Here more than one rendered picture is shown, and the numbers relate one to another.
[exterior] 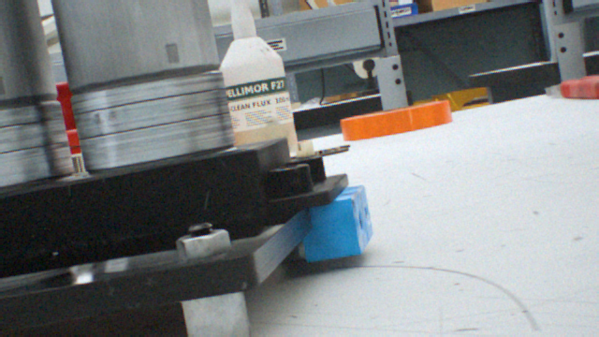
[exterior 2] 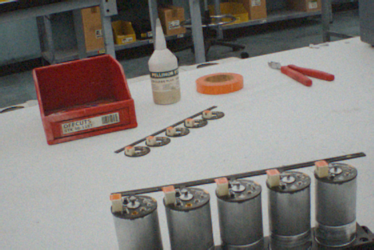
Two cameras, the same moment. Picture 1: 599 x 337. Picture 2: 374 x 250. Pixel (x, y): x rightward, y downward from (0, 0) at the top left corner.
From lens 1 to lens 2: 0.25 m
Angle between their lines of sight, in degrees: 22
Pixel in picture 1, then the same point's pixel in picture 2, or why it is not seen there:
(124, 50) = (344, 217)
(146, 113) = (346, 232)
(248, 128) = (163, 91)
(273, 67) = (175, 64)
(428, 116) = (238, 85)
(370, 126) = (214, 89)
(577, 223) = not seen: outside the picture
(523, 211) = not seen: outside the picture
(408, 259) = not seen: outside the picture
